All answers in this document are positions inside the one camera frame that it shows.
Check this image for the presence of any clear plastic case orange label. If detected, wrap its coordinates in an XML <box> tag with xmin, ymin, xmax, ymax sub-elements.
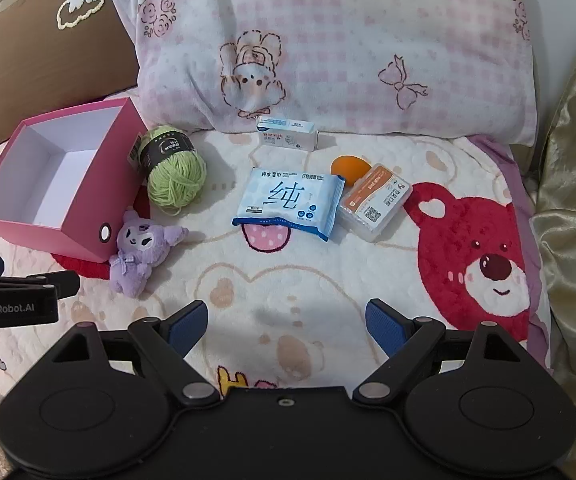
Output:
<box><xmin>337</xmin><ymin>162</ymin><xmax>414</xmax><ymax>243</ymax></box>

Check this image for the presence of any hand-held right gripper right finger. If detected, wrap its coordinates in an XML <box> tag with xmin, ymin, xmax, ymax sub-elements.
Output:
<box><xmin>352</xmin><ymin>298</ymin><xmax>531</xmax><ymax>407</ymax></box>

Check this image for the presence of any blue white wet wipes packet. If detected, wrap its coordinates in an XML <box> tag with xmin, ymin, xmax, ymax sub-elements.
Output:
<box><xmin>231</xmin><ymin>166</ymin><xmax>346</xmax><ymax>243</ymax></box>

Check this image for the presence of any small white blue carton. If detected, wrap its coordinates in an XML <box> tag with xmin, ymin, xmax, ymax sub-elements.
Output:
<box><xmin>255</xmin><ymin>115</ymin><xmax>319</xmax><ymax>152</ymax></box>

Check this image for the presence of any pink storage box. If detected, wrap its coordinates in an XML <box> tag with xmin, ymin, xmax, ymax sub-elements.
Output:
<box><xmin>0</xmin><ymin>97</ymin><xmax>150</xmax><ymax>264</ymax></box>

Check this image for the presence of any green yarn ball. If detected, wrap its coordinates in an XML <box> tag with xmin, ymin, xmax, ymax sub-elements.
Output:
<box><xmin>127</xmin><ymin>125</ymin><xmax>208</xmax><ymax>212</ymax></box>

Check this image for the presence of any purple plush toy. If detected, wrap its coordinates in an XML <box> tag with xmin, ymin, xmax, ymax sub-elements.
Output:
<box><xmin>108</xmin><ymin>210</ymin><xmax>190</xmax><ymax>295</ymax></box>

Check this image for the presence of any brown pillow with cloud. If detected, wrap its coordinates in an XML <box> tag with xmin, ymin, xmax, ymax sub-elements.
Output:
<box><xmin>0</xmin><ymin>0</ymin><xmax>141</xmax><ymax>148</ymax></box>

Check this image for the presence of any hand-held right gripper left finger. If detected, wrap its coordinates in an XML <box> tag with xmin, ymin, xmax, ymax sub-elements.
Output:
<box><xmin>48</xmin><ymin>300</ymin><xmax>222</xmax><ymax>407</ymax></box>

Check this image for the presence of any pink checked pillow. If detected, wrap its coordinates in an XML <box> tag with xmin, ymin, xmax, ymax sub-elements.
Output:
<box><xmin>104</xmin><ymin>0</ymin><xmax>541</xmax><ymax>147</ymax></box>

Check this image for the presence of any orange makeup sponge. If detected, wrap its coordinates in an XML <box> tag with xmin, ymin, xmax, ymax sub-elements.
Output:
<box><xmin>331</xmin><ymin>156</ymin><xmax>369</xmax><ymax>184</ymax></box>

